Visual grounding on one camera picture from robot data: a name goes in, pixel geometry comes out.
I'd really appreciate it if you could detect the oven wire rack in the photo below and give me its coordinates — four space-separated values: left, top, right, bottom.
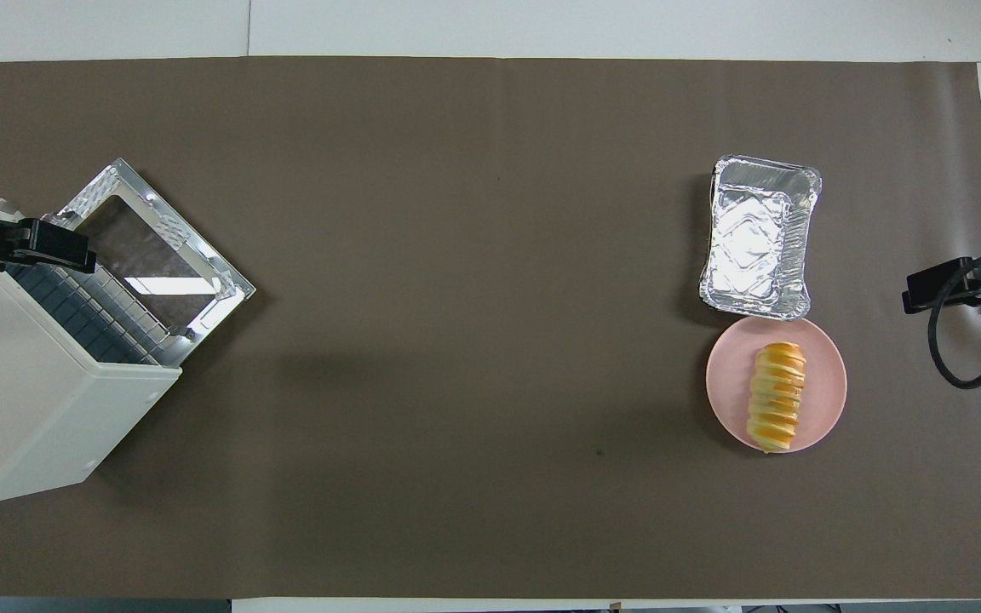
9 247 186 367

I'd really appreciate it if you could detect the white toaster oven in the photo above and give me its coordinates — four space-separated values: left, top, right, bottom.
0 158 257 507

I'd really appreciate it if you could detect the glass oven door metal frame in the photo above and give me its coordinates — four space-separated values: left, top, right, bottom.
56 158 257 341

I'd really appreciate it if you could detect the sliced yellow bread loaf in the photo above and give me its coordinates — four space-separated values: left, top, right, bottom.
746 341 808 453

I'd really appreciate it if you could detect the aluminium foil tray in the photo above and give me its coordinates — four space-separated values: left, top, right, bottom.
699 154 823 322

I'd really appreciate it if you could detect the brown table mat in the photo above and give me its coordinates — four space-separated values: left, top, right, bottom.
0 55 981 601

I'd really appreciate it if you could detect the pink round plate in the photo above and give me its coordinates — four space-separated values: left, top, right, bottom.
705 315 848 455

